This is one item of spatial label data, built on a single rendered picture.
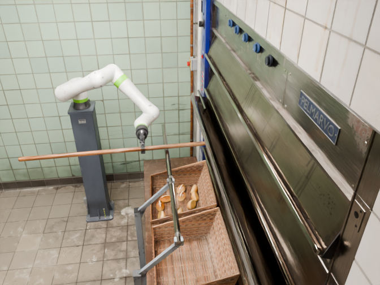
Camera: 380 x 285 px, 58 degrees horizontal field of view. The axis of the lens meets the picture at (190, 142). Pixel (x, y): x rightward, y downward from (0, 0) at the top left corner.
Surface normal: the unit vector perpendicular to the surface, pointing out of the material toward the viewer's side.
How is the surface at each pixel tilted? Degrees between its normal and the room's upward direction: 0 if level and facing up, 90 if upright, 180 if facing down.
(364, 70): 90
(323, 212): 70
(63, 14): 90
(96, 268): 0
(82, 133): 90
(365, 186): 90
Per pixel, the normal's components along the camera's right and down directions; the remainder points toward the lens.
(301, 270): -0.93, -0.23
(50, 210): 0.00, -0.86
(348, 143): -0.99, 0.07
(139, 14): 0.13, 0.51
